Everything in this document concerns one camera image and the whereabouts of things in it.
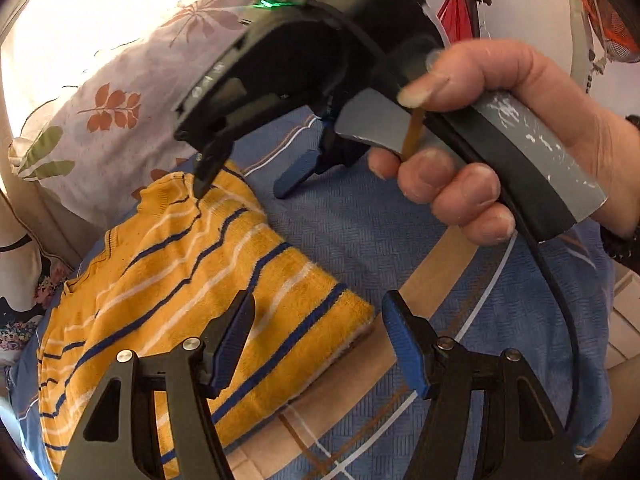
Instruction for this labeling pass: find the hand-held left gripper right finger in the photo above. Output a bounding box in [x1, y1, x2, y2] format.
[381, 290, 576, 480]

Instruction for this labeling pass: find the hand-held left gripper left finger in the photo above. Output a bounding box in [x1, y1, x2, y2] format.
[57, 290, 257, 480]

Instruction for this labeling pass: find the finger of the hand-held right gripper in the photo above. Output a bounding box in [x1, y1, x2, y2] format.
[274, 147, 353, 200]
[192, 137, 236, 199]

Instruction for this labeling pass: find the yellow striped knit sweater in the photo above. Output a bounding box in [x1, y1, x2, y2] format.
[37, 170, 376, 476]

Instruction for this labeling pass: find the person's right forearm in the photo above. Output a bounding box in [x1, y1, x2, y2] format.
[597, 115, 640, 266]

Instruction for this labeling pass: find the person's right hand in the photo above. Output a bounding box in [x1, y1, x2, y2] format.
[367, 39, 633, 246]

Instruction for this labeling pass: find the blue patterned bedsheet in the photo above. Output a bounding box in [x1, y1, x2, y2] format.
[5, 105, 616, 480]

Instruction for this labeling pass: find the leaf print pillow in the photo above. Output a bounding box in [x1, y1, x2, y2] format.
[7, 0, 321, 231]

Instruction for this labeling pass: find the tan rubber band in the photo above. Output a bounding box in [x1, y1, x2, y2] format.
[400, 105, 426, 161]

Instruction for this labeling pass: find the red hanging cloth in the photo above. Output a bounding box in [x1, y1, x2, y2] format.
[437, 0, 473, 41]

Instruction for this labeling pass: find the dark wooden coat rack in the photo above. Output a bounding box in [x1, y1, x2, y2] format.
[452, 0, 493, 41]

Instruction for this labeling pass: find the beige box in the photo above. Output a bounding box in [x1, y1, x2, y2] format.
[607, 260, 640, 376]

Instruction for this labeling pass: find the figure print cushion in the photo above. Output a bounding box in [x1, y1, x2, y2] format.
[0, 195, 71, 366]

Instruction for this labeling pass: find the orange mesh net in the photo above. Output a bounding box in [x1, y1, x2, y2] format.
[565, 0, 640, 63]

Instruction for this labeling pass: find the black cable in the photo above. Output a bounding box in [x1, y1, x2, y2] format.
[500, 195, 583, 461]

